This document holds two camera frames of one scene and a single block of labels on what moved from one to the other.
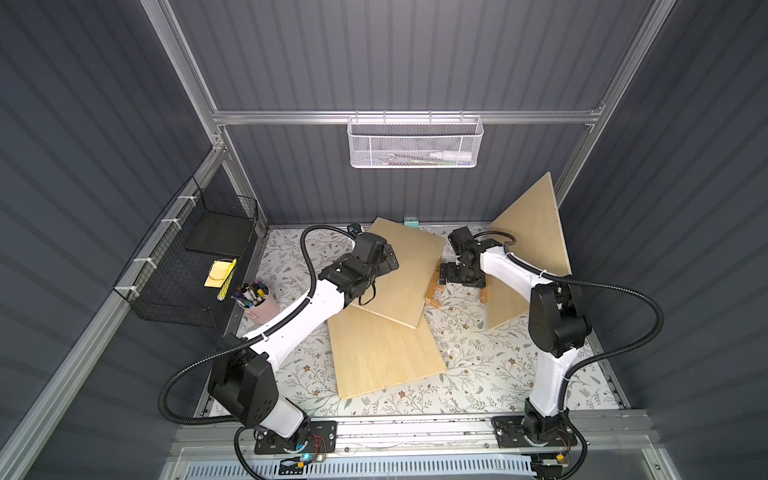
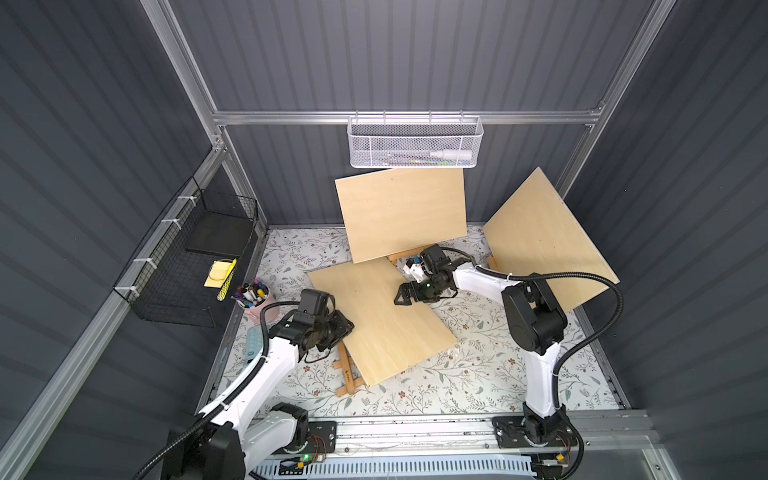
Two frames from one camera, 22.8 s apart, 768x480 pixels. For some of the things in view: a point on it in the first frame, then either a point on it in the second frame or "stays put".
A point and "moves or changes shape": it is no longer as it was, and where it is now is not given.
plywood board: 534,219 moves or changes shape
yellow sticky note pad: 217,274 stays put
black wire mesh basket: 165,283 stays put
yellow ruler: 226,281 stays put
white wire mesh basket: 419,142 stays put
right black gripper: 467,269 → 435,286
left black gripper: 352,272 → 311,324
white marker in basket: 453,157 stays put
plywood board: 400,294 → 397,210
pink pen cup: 257,302 stays put
